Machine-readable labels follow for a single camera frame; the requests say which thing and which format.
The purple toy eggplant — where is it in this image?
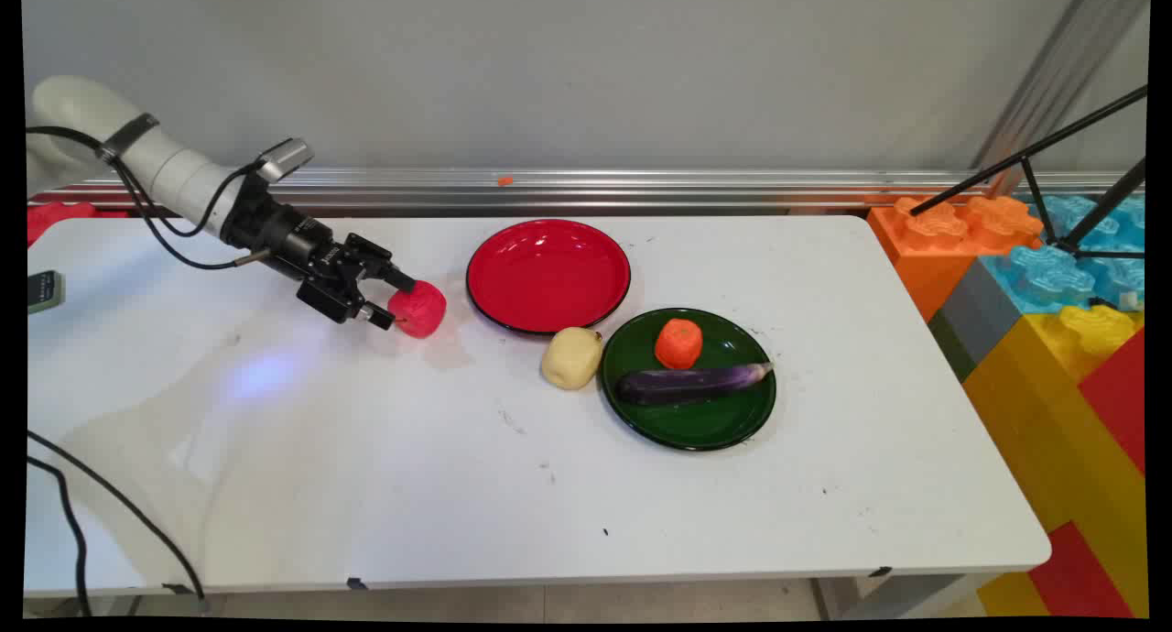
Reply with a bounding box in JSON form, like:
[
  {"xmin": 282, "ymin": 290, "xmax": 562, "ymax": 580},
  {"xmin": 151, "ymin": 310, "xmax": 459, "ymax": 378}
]
[{"xmin": 615, "ymin": 362, "xmax": 776, "ymax": 408}]

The red toy apple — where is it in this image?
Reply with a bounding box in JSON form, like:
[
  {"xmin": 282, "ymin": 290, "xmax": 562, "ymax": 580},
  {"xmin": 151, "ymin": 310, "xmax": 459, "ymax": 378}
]
[{"xmin": 387, "ymin": 280, "xmax": 448, "ymax": 340}]

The orange giant building block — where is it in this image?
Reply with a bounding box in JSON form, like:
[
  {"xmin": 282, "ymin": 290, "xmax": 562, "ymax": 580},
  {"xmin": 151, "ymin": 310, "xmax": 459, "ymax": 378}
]
[{"xmin": 865, "ymin": 195, "xmax": 1045, "ymax": 323}]

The orange toy fruit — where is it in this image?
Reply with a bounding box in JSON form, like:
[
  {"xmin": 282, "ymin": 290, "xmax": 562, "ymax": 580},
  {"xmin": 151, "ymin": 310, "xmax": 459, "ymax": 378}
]
[{"xmin": 654, "ymin": 318, "xmax": 704, "ymax": 371}]

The grey giant building block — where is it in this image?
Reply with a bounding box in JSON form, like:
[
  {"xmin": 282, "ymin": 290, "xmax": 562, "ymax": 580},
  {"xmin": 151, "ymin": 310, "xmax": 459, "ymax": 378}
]
[{"xmin": 927, "ymin": 258, "xmax": 1026, "ymax": 382}]

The blue giant building block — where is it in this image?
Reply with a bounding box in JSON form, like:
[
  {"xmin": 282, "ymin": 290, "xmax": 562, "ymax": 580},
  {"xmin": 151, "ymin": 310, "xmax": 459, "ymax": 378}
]
[{"xmin": 980, "ymin": 192, "xmax": 1147, "ymax": 314}]

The small black device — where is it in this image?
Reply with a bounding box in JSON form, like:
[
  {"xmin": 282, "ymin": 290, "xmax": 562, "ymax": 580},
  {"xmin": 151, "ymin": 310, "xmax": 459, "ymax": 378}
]
[{"xmin": 27, "ymin": 270, "xmax": 65, "ymax": 315}]

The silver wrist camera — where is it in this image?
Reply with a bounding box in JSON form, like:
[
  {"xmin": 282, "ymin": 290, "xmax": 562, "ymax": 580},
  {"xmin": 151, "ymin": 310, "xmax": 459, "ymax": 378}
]
[{"xmin": 255, "ymin": 137, "xmax": 315, "ymax": 183}]

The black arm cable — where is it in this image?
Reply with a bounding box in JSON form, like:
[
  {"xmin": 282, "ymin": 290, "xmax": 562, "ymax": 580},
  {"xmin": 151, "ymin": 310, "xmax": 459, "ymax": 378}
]
[{"xmin": 26, "ymin": 126, "xmax": 272, "ymax": 272}]

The white table leg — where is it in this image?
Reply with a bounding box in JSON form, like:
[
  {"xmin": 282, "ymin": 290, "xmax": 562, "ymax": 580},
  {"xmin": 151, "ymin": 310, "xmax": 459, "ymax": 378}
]
[{"xmin": 810, "ymin": 572, "xmax": 999, "ymax": 620}]

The aluminium rail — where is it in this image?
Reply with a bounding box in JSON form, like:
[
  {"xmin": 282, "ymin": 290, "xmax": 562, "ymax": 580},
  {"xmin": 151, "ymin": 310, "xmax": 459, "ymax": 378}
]
[{"xmin": 26, "ymin": 167, "xmax": 1145, "ymax": 217}]

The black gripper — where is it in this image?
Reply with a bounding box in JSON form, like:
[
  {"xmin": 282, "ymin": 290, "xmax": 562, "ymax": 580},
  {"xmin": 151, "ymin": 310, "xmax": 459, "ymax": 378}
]
[{"xmin": 222, "ymin": 180, "xmax": 418, "ymax": 332}]

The pale yellow toy potato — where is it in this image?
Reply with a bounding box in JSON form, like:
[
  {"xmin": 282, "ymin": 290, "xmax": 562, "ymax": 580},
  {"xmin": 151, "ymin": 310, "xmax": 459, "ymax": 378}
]
[{"xmin": 540, "ymin": 327, "xmax": 604, "ymax": 391}]

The red plate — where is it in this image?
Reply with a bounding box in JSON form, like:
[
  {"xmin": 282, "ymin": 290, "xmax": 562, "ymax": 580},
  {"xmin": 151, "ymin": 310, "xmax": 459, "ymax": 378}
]
[{"xmin": 465, "ymin": 218, "xmax": 633, "ymax": 336}]

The red giant building block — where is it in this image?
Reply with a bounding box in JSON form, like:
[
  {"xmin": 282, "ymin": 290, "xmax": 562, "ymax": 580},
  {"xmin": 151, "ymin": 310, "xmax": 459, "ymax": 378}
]
[
  {"xmin": 1027, "ymin": 520, "xmax": 1136, "ymax": 619},
  {"xmin": 1078, "ymin": 330, "xmax": 1147, "ymax": 475}
]

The red plastic object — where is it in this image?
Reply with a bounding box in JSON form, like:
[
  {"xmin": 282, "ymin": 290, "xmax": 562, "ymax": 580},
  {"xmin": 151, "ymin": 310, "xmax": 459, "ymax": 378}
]
[{"xmin": 27, "ymin": 202, "xmax": 129, "ymax": 248}]

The dark green plate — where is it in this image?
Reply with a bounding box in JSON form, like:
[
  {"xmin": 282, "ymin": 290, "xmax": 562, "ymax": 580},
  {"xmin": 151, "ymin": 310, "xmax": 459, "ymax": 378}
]
[{"xmin": 600, "ymin": 307, "xmax": 777, "ymax": 452}]

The black hanging cable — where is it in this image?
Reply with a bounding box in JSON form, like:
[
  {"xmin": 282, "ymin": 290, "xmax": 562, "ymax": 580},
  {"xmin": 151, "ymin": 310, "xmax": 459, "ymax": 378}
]
[
  {"xmin": 26, "ymin": 429, "xmax": 208, "ymax": 615},
  {"xmin": 26, "ymin": 456, "xmax": 94, "ymax": 617}
]

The yellow giant building block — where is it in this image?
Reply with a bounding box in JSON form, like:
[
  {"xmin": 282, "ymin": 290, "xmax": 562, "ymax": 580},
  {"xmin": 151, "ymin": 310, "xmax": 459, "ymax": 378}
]
[{"xmin": 961, "ymin": 304, "xmax": 1147, "ymax": 619}]

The black tripod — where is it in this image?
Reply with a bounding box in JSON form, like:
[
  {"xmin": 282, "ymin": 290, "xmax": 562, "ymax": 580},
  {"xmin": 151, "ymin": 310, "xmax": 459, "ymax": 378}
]
[{"xmin": 908, "ymin": 84, "xmax": 1148, "ymax": 263}]

